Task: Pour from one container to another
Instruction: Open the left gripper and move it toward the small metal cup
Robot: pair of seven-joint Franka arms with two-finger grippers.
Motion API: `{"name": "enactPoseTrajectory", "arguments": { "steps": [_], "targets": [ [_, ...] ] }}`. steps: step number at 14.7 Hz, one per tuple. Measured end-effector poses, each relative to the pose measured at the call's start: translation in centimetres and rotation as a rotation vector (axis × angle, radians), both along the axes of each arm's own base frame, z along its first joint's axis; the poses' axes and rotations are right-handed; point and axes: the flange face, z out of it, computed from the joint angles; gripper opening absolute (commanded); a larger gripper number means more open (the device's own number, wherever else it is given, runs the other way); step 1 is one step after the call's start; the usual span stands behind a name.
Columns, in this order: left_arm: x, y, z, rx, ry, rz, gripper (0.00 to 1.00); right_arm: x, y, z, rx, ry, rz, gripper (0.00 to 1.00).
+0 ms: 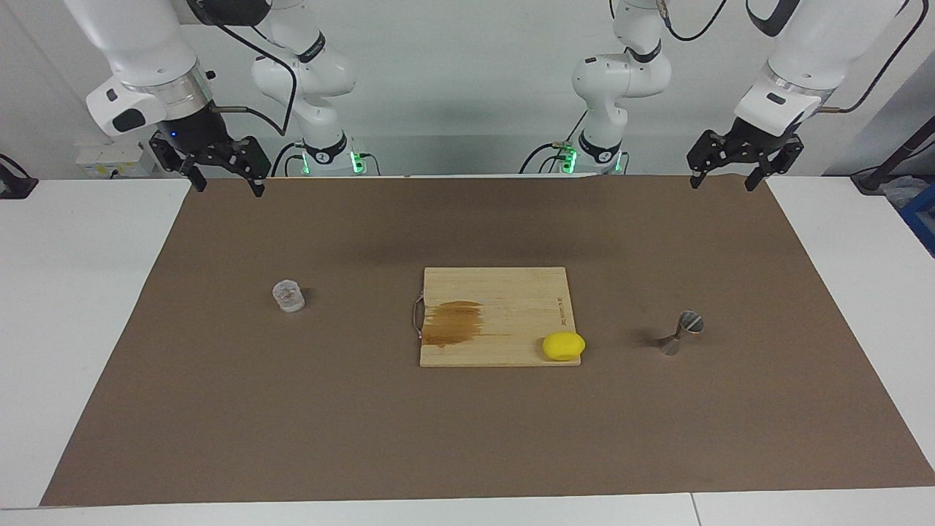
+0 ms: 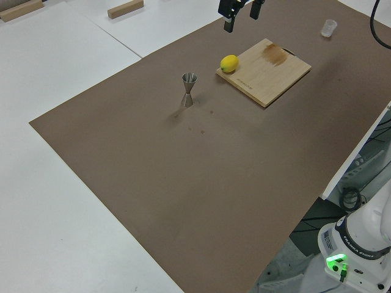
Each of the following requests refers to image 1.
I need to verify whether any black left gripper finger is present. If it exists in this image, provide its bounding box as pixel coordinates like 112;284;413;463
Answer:
745;135;804;192
687;130;739;189

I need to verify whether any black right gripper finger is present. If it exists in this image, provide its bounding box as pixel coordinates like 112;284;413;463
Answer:
219;136;272;198
150;133;208;193

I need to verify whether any small clear glass cup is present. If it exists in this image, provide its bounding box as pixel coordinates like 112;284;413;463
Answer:
272;280;305;313

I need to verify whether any steel jigger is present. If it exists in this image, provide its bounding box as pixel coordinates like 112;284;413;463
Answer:
659;310;705;357

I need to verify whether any white socket box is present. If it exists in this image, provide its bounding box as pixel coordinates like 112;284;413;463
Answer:
75;141;156;178

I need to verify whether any black stand pole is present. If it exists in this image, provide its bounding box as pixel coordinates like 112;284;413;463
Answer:
851;117;935;194

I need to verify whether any yellow lemon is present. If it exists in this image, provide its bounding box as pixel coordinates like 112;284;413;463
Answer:
542;332;587;362

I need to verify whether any wooden cutting board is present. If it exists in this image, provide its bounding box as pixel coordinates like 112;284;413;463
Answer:
411;267;583;367

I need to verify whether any brown table mat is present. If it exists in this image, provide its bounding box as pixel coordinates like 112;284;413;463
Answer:
40;174;935;506

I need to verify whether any black right base cable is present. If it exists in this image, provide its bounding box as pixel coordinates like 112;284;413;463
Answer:
272;141;306;177

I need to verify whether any black base cable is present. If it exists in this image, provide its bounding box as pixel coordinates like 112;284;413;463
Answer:
519;110;589;175
272;141;306;177

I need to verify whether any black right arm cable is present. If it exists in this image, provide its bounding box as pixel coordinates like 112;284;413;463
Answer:
188;0;300;137

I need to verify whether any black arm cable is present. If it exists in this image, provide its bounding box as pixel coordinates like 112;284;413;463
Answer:
188;0;300;137
655;0;928;114

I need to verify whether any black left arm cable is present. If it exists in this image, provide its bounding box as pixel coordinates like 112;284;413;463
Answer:
655;0;928;114

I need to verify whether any black clamp mount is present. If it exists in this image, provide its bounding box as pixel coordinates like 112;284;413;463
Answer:
0;153;39;199

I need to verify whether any black left base cable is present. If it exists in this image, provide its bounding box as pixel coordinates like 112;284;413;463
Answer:
519;110;589;175

